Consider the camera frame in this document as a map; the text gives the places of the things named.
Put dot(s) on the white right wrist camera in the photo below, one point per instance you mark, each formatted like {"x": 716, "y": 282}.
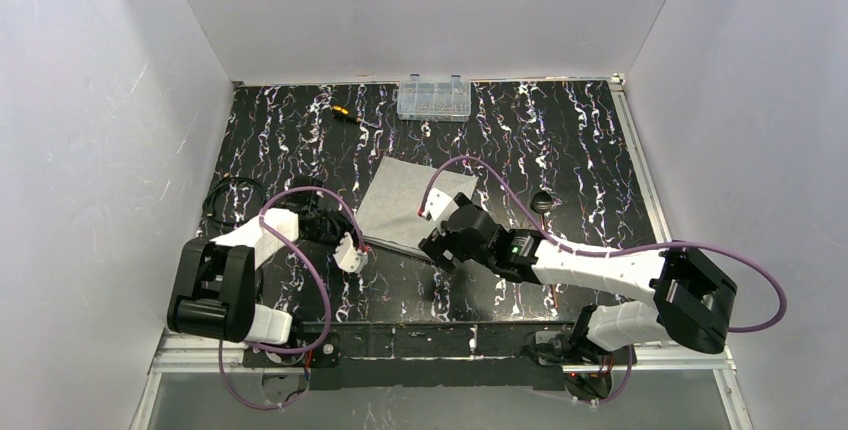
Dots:
{"x": 438, "y": 206}

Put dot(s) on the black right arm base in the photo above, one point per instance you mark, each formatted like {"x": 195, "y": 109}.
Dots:
{"x": 568, "y": 344}

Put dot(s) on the clear plastic compartment box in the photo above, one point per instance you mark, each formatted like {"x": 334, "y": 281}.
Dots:
{"x": 420, "y": 99}

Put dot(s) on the black copper spoon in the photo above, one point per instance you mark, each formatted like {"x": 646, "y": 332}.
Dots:
{"x": 541, "y": 204}

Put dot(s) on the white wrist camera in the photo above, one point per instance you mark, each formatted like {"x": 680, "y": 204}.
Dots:
{"x": 348, "y": 257}
{"x": 438, "y": 206}

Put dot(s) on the grey cloth napkin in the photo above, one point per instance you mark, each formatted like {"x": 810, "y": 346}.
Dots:
{"x": 388, "y": 213}

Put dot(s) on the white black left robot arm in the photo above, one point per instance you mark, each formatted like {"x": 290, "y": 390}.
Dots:
{"x": 214, "y": 293}

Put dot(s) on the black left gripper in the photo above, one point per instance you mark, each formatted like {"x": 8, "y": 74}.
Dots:
{"x": 332, "y": 223}

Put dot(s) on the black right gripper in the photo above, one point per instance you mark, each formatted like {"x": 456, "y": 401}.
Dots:
{"x": 448, "y": 241}

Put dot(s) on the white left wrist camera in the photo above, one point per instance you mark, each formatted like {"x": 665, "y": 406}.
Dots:
{"x": 348, "y": 257}

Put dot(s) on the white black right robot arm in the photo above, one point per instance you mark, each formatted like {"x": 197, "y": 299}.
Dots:
{"x": 675, "y": 294}

